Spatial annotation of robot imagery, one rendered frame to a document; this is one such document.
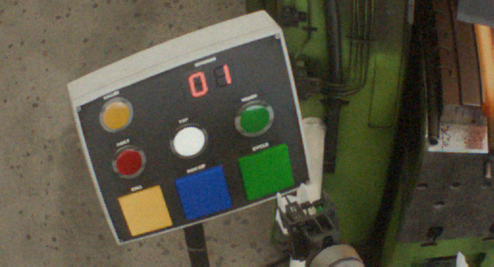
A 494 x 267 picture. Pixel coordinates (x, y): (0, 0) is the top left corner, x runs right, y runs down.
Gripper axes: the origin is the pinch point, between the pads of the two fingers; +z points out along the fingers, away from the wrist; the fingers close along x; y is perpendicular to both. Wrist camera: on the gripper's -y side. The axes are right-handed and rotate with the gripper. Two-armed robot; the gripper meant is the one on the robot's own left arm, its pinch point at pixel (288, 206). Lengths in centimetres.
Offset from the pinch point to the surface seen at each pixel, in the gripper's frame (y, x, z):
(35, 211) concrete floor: -59, 48, 109
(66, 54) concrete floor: -36, 22, 149
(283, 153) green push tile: 2.5, -2.8, 9.7
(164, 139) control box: 11.1, 13.5, 10.4
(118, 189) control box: 5.4, 23.3, 10.3
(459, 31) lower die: 5, -48, 23
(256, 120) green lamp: 9.4, 0.0, 10.0
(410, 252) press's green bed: -55, -34, 36
